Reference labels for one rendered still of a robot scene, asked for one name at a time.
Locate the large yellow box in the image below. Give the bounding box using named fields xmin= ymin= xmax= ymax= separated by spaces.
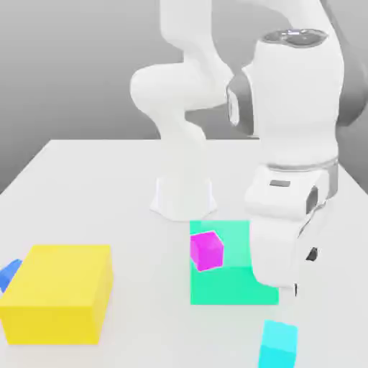
xmin=0 ymin=244 xmax=114 ymax=346

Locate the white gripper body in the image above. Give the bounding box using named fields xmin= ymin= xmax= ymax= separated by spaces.
xmin=249 ymin=207 xmax=321 ymax=290

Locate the small cyan cube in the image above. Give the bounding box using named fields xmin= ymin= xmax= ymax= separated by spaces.
xmin=257 ymin=319 xmax=299 ymax=368

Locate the small magenta cube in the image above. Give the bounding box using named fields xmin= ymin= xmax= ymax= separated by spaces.
xmin=190 ymin=230 xmax=225 ymax=272

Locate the small blue cube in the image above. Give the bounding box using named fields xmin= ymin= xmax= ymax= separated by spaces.
xmin=0 ymin=258 xmax=24 ymax=293

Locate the large green box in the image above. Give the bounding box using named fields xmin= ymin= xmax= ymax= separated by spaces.
xmin=189 ymin=219 xmax=280 ymax=306

